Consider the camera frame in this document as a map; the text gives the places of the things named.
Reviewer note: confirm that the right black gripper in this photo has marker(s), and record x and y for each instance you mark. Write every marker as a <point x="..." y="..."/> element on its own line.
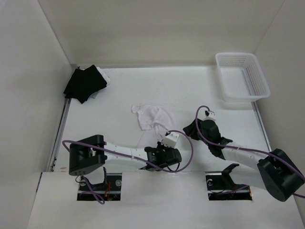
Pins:
<point x="190" y="130"/>

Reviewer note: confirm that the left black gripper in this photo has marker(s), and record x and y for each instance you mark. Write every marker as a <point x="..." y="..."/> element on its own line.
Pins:
<point x="159" y="145"/>

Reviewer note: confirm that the white tank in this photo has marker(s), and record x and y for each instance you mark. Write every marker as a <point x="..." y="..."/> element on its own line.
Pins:
<point x="105" y="77"/>
<point x="154" y="120"/>

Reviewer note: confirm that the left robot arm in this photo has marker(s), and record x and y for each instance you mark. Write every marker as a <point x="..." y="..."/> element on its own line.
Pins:
<point x="89" y="154"/>

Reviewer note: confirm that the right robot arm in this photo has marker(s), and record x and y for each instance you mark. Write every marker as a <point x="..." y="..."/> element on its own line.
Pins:
<point x="272" y="171"/>

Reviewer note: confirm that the folded white tank top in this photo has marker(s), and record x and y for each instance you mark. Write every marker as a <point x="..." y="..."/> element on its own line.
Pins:
<point x="105" y="77"/>

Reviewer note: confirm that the white plastic basket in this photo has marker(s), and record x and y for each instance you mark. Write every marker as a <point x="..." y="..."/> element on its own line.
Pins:
<point x="241" y="77"/>

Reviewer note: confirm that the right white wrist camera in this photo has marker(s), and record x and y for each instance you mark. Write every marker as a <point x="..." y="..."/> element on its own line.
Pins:
<point x="210" y="115"/>

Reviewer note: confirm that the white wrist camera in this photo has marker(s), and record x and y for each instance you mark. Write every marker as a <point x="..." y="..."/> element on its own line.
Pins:
<point x="210" y="115"/>
<point x="171" y="140"/>

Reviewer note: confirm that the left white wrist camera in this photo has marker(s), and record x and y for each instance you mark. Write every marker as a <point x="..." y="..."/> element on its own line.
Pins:
<point x="171" y="140"/>

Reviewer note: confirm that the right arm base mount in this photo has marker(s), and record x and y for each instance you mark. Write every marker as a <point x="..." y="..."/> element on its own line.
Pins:
<point x="221" y="187"/>

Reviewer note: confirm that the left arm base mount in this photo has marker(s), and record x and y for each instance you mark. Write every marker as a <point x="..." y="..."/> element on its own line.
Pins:
<point x="109" y="189"/>

